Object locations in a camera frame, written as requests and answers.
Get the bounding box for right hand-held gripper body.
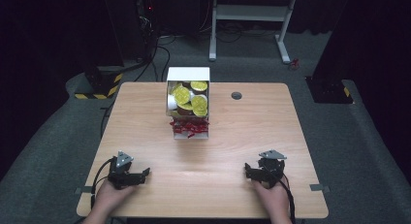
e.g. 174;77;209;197
254;148;288;189

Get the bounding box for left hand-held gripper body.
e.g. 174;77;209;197
107;150;145;190

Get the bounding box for person's left hand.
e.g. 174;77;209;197
91;179;137;217

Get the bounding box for grey tape strip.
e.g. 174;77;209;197
308;183;332;193
74;185;94;196

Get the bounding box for pile of red packets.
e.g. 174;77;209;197
169;117;210;139

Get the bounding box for pile of yellow-lidded capsules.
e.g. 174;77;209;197
167;80;209;118

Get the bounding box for yellow-black striped stand base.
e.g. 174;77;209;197
74;65;125;101

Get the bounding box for black stand base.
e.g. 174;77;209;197
304;75;355;105

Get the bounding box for white dispenser box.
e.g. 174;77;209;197
165;66;211;141

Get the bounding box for black equipment rack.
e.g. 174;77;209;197
102;0;160;62

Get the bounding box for white metal stand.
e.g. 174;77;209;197
208;0;300;64

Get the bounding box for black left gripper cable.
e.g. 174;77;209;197
90;156;116;209

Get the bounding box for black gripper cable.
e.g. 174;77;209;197
278;179;297;224
90;156;116;209

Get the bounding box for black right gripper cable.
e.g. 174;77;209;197
278;179;297;224

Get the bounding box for thin black cable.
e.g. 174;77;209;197
99;100;115;139

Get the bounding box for black floor cables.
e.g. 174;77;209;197
133;32;177;83

